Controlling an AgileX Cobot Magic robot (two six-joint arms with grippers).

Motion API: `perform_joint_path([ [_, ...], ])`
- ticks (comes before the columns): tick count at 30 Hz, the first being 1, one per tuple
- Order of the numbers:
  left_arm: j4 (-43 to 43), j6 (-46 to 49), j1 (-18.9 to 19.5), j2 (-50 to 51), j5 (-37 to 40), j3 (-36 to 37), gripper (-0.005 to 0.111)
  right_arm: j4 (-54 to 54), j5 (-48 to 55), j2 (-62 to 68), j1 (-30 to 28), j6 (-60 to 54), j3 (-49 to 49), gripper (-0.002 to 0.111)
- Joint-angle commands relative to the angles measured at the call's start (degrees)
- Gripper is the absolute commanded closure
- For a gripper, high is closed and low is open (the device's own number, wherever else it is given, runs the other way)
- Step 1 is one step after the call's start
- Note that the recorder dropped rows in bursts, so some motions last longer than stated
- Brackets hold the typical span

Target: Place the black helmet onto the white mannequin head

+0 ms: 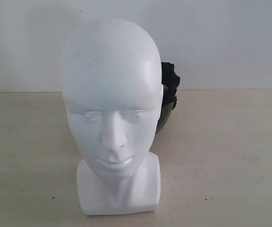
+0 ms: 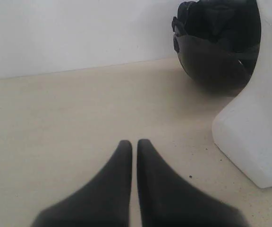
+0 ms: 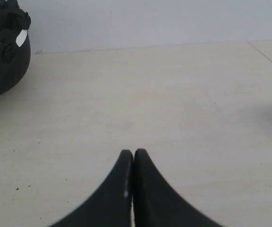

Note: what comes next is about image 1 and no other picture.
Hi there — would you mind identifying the white mannequin head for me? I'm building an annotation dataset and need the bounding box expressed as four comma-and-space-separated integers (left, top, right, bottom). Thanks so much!
59, 18, 163, 215

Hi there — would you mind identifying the black helmet with tinted visor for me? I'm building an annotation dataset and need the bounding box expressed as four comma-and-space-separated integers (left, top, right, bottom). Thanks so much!
156, 62, 180, 134

